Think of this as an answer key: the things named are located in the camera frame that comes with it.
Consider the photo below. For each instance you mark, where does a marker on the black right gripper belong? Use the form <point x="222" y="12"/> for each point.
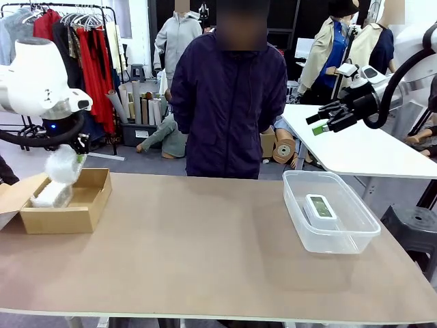
<point x="363" y="102"/>

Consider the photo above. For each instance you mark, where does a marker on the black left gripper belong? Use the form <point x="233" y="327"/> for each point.
<point x="59" y="130"/>

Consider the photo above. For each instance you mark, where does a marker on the bubble-wrapped clock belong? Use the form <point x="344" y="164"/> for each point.
<point x="63" y="167"/>
<point x="51" y="198"/>

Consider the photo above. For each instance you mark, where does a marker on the white digital clock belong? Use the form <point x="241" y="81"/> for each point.
<point x="319" y="206"/>

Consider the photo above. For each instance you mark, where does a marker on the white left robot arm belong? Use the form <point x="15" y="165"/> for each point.
<point x="34" y="78"/>

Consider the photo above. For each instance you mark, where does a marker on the white bar on floor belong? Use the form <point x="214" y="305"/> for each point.
<point x="102" y="156"/>

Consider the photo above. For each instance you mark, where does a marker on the white table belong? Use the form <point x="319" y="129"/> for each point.
<point x="358" y="150"/>

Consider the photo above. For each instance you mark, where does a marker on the dark grey storage bin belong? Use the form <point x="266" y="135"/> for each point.
<point x="129" y="136"/>

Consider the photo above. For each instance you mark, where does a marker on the grey cardboard tube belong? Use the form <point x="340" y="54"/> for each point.
<point x="117" y="109"/>

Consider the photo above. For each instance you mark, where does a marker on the mannequin in light blue clothes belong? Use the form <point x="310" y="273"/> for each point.
<point x="285" y="124"/>

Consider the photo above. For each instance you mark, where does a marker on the white plastic crate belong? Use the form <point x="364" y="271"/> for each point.
<point x="290" y="90"/>

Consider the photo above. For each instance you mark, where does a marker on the brown paper roll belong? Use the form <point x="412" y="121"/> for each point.
<point x="284" y="148"/>

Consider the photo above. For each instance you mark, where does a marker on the beige cardboard tube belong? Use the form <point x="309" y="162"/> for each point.
<point x="125" y="99"/>

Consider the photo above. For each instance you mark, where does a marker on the mannequin in beige coat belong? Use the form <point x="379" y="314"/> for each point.
<point x="324" y="51"/>

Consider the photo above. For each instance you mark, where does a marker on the tall pale grey tube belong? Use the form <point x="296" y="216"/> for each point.
<point x="136" y="102"/>

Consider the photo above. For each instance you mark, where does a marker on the brown cardboard tube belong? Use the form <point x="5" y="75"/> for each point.
<point x="144" y="112"/>

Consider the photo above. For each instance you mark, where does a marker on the long red dress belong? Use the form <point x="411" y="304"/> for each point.
<point x="97" y="75"/>

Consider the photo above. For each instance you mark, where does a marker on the open cardboard box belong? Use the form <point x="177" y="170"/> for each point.
<point x="268" y="145"/>

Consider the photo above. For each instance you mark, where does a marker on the brown cardboard box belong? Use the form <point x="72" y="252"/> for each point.
<point x="61" y="220"/>

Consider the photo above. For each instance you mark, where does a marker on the mannequin in cream vest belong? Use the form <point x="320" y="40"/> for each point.
<point x="370" y="44"/>

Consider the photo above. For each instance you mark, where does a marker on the bystander in dark clothes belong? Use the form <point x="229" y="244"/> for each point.
<point x="7" y="172"/>

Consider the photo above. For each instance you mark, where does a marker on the white cardboard tube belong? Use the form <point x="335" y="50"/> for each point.
<point x="155" y="112"/>

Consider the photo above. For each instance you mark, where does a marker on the bare mannequin lying down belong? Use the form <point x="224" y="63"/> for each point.
<point x="425" y="136"/>

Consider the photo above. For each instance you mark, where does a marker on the grey step stool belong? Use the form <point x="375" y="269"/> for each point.
<point x="138" y="70"/>

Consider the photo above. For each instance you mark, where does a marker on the cream garment on hanger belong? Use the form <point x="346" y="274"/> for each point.
<point x="114" y="51"/>

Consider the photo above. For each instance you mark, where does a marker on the black garment on hanger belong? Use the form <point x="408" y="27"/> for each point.
<point x="63" y="44"/>

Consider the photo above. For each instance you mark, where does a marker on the person in purple jacket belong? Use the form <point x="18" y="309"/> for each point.
<point x="228" y="119"/>

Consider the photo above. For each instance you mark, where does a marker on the clear plastic container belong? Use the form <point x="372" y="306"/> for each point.
<point x="331" y="235"/>

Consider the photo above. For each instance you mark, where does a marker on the red jacket on hanger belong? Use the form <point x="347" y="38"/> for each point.
<point x="46" y="27"/>

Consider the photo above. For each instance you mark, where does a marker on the grey fuzzy garment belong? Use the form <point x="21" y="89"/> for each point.
<point x="13" y="30"/>

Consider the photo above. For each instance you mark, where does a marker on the black plastic stool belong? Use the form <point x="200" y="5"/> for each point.
<point x="413" y="225"/>

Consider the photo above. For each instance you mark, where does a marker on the mannequin in grey hoodie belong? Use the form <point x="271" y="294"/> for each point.
<point x="174" y="37"/>

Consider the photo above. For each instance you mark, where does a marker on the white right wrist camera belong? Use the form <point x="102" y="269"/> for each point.
<point x="348" y="70"/>

